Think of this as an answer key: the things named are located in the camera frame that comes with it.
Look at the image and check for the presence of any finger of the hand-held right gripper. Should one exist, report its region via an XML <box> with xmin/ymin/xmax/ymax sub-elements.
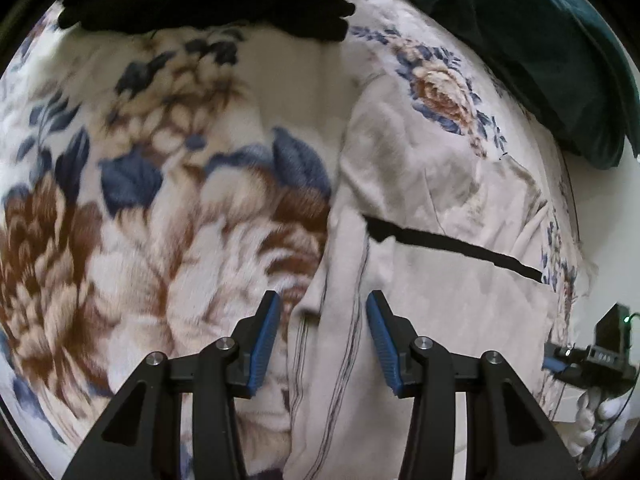
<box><xmin>542</xmin><ymin>342</ymin><xmax>572</xmax><ymax>376</ymax></box>

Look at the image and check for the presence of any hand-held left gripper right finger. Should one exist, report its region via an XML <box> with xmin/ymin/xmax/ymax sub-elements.
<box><xmin>365</xmin><ymin>290</ymin><xmax>584</xmax><ymax>480</ymax></box>

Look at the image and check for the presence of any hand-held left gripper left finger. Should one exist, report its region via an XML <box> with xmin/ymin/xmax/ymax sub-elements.
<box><xmin>61</xmin><ymin>290</ymin><xmax>282</xmax><ymax>480</ymax></box>

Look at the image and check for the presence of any beige long-sleeve shirt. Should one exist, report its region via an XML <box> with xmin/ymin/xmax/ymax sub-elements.
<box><xmin>287</xmin><ymin>74</ymin><xmax>589</xmax><ymax>480</ymax></box>

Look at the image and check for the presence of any person's right hand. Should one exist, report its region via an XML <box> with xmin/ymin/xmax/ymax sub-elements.
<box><xmin>573</xmin><ymin>389</ymin><xmax>627</xmax><ymax>457</ymax></box>

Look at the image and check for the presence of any floral bedspread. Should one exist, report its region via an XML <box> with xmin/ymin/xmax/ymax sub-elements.
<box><xmin>0</xmin><ymin>0</ymin><xmax>601</xmax><ymax>480</ymax></box>

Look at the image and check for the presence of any dark teal plush blanket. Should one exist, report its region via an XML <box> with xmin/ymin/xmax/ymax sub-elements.
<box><xmin>395</xmin><ymin>0</ymin><xmax>640</xmax><ymax>172</ymax></box>

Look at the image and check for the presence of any folded black garment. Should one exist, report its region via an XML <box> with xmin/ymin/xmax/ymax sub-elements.
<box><xmin>57</xmin><ymin>0</ymin><xmax>357</xmax><ymax>44</ymax></box>

